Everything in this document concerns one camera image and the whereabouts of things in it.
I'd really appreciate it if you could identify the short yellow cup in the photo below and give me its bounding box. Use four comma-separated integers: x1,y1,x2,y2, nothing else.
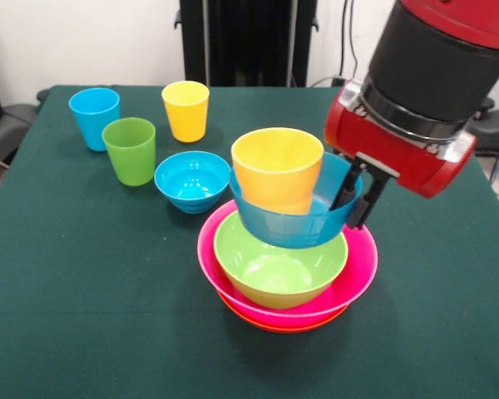
230,127,325,209
243,193,315,216

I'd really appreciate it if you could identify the black hanging cable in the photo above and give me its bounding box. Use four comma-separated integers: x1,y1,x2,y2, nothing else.
338,0,361,86

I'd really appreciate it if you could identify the tall yellow cup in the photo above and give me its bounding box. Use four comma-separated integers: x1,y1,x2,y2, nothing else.
161,81,210,143

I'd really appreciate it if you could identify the blue cup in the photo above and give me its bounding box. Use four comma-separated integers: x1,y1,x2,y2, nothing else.
68,86,121,152

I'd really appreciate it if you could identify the dark green table cloth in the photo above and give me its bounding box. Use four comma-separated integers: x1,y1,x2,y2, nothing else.
0,85,499,399

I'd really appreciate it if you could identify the orange bowl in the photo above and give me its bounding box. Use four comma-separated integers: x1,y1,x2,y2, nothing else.
216,290,350,334

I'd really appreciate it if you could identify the green cup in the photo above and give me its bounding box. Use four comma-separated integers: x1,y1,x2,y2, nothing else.
101,117,157,187

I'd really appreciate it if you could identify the large pink bowl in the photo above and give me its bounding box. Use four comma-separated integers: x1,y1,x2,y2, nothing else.
196,199,379,319

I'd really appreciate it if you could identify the large green bowl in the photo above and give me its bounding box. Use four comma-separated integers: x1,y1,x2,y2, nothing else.
213,209,349,309

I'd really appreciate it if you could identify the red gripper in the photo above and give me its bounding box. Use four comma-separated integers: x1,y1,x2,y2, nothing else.
324,96,477,231

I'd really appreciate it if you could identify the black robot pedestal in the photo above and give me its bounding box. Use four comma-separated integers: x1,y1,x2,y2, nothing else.
178,0,319,87

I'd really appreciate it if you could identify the dark blue bowl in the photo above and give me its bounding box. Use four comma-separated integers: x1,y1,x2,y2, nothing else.
229,151,363,249

